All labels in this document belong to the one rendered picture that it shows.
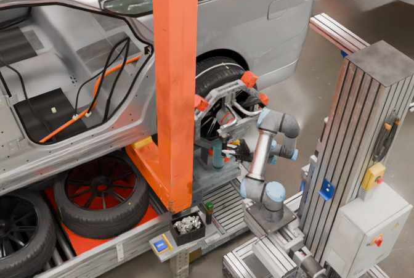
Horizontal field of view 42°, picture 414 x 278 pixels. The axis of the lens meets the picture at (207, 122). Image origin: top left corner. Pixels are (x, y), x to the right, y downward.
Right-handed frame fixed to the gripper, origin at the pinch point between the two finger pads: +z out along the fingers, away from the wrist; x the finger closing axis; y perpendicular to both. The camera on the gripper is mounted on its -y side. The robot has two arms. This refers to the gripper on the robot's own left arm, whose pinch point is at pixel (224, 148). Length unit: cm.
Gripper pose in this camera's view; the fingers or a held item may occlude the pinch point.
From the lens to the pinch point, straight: 361.6
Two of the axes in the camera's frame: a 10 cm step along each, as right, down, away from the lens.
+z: -9.8, -1.7, 1.3
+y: -0.4, 7.2, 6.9
